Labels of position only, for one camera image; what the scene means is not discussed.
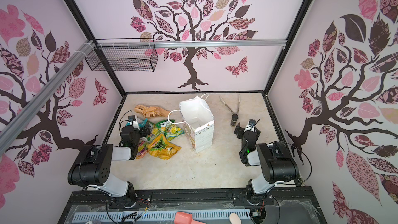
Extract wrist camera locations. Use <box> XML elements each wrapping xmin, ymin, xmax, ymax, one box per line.
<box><xmin>127</xmin><ymin>115</ymin><xmax>140</xmax><ymax>130</ymax></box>
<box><xmin>245</xmin><ymin>119</ymin><xmax>260</xmax><ymax>132</ymax></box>

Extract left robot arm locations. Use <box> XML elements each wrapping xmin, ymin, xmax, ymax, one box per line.
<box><xmin>67</xmin><ymin>123</ymin><xmax>151</xmax><ymax>202</ymax></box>

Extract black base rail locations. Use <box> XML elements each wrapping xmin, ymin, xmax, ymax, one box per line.
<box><xmin>58</xmin><ymin>186</ymin><xmax>326</xmax><ymax>224</ymax></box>

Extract white slotted cable duct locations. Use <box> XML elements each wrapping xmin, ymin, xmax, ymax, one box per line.
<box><xmin>67</xmin><ymin>209</ymin><xmax>250</xmax><ymax>224</ymax></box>

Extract pink plastic scoop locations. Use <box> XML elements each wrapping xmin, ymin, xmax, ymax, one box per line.
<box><xmin>174</xmin><ymin>212</ymin><xmax>205</xmax><ymax>224</ymax></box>

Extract metal tongs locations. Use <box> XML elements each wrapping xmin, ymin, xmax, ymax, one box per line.
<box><xmin>219</xmin><ymin>94</ymin><xmax>241</xmax><ymax>128</ymax></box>

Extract teal snack packet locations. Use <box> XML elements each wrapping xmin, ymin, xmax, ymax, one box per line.
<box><xmin>137</xmin><ymin>118</ymin><xmax>149</xmax><ymax>129</ymax></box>

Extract yellow snack packet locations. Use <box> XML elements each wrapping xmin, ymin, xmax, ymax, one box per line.
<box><xmin>147</xmin><ymin>134</ymin><xmax>181</xmax><ymax>160</ymax></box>

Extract aluminium rail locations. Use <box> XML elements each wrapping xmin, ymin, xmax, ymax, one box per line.
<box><xmin>1</xmin><ymin>40</ymin><xmax>95</xmax><ymax>154</ymax></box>
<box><xmin>96</xmin><ymin>39</ymin><xmax>287</xmax><ymax>48</ymax></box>

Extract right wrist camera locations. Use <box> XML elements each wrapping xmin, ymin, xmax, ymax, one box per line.
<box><xmin>245</xmin><ymin>119</ymin><xmax>260</xmax><ymax>132</ymax></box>

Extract orange red snack packet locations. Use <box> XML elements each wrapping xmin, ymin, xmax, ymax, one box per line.
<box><xmin>135</xmin><ymin>140</ymin><xmax>149</xmax><ymax>159</ymax></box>

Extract beige round object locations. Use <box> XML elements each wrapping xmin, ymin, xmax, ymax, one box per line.
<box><xmin>229</xmin><ymin>213</ymin><xmax>242</xmax><ymax>224</ymax></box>

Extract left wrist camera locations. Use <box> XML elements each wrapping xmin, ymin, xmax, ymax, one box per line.
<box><xmin>127</xmin><ymin>115</ymin><xmax>140</xmax><ymax>130</ymax></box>

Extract black wire basket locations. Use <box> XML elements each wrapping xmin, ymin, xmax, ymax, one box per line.
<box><xmin>85</xmin><ymin>37</ymin><xmax>158</xmax><ymax>72</ymax></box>

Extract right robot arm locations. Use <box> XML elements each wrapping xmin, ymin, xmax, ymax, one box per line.
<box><xmin>234</xmin><ymin>119</ymin><xmax>300</xmax><ymax>200</ymax></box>

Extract aluminium rail back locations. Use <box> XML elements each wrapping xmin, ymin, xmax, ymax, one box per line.
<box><xmin>96</xmin><ymin>39</ymin><xmax>287</xmax><ymax>48</ymax></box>

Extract white patterned paper bag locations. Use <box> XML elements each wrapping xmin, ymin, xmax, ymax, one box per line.
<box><xmin>177</xmin><ymin>93</ymin><xmax>215</xmax><ymax>153</ymax></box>

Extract aluminium rail left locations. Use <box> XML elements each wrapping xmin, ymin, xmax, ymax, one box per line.
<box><xmin>1</xmin><ymin>40</ymin><xmax>95</xmax><ymax>154</ymax></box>

